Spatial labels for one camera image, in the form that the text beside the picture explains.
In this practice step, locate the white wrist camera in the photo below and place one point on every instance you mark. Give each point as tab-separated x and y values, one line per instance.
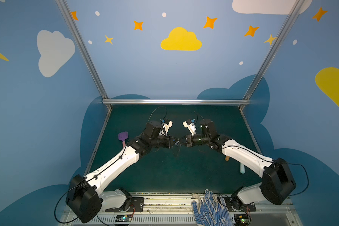
190	125
166	124

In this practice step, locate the aluminium back frame rail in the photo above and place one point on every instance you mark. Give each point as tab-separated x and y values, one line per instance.
174	102

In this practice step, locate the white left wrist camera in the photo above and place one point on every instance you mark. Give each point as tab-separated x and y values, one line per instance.
166	124

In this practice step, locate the aluminium right corner post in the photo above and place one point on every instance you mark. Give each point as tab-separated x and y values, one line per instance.
281	36

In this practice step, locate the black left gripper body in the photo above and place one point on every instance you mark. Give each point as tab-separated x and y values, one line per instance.
169	141

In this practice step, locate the right green circuit board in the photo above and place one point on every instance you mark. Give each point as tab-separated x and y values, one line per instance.
241	220

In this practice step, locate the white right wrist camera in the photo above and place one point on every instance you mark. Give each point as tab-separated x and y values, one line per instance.
190	125

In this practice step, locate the purple toy shovel pink handle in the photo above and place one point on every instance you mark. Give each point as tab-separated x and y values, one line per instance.
122	137

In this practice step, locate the aluminium corner post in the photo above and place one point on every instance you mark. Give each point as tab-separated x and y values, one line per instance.
66	13
281	36

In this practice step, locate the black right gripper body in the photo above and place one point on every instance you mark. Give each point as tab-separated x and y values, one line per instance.
189	140

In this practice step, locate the aluminium left corner post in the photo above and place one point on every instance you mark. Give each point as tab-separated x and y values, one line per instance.
66	13

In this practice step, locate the light blue green toy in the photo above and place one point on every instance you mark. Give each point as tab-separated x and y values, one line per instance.
242	168

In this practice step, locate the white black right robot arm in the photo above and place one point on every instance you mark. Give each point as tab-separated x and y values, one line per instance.
277	179

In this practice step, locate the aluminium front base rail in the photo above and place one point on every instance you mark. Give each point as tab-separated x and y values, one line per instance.
166	209

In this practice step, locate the left green circuit board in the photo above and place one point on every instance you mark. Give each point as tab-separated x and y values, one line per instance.
123	218

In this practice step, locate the blue dotted work glove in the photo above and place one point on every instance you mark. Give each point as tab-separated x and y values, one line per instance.
210	211

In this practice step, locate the green circuit board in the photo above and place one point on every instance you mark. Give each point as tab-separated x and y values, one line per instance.
123	218
241	220

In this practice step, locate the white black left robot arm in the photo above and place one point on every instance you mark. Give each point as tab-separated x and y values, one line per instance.
84	195

